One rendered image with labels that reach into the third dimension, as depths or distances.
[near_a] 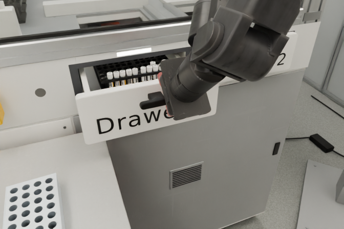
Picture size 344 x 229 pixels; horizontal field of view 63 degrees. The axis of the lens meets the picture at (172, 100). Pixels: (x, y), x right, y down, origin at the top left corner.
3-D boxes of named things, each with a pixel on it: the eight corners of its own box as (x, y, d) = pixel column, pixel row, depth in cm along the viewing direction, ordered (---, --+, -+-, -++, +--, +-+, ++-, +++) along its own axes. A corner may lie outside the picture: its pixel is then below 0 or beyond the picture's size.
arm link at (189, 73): (188, 73, 35) (230, 85, 36) (196, 25, 37) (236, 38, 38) (173, 89, 41) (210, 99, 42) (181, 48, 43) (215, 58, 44)
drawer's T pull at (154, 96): (178, 102, 54) (178, 96, 53) (141, 111, 52) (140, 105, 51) (171, 93, 57) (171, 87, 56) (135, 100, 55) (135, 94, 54)
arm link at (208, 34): (212, 42, 29) (274, 70, 32) (225, -46, 33) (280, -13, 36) (162, 74, 39) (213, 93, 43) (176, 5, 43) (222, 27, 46)
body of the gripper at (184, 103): (192, 59, 51) (207, 40, 44) (208, 113, 49) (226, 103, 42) (157, 64, 49) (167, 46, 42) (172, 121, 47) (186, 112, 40)
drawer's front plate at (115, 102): (215, 114, 65) (220, 71, 59) (85, 145, 56) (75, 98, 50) (212, 110, 66) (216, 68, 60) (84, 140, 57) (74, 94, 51)
